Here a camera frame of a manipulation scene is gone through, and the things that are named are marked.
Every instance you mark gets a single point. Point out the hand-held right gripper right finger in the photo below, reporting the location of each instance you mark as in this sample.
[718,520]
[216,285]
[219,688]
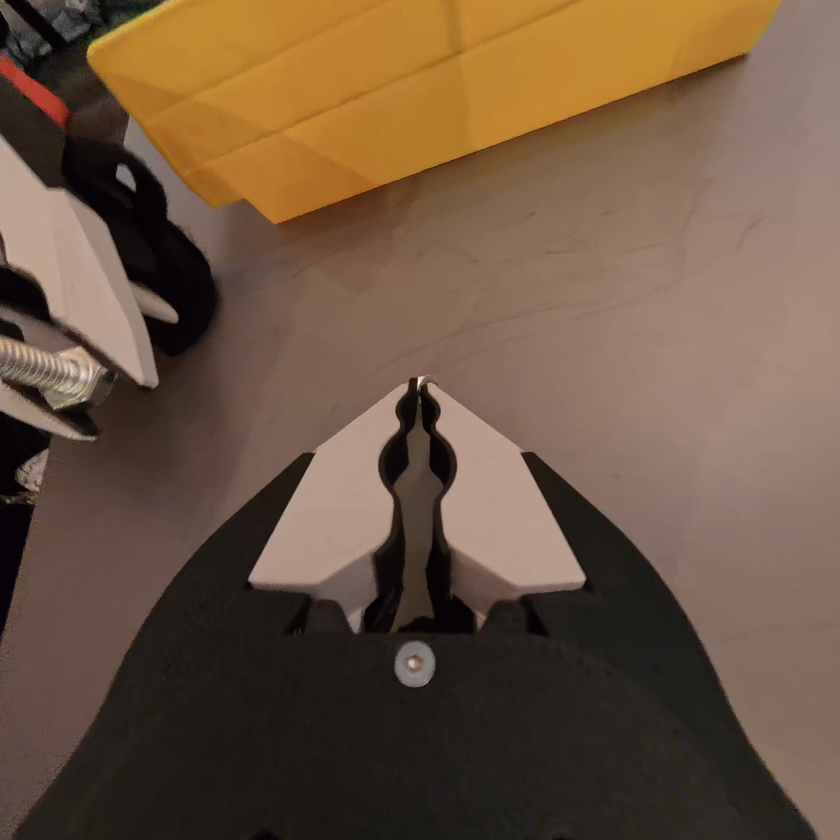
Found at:
[505,518]

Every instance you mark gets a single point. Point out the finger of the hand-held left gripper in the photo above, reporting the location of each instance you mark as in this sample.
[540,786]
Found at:
[39,410]
[98,282]

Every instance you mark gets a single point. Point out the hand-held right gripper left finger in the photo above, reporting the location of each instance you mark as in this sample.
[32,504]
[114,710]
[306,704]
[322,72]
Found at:
[328,518]

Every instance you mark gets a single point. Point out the silver bolt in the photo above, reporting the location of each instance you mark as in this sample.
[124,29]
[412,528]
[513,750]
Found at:
[39,367]

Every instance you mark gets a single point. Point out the yellow plastic bin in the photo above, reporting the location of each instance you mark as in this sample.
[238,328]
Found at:
[394,98]

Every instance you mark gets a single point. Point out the red plastic piece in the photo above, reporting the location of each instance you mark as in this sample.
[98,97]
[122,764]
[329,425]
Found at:
[33,88]

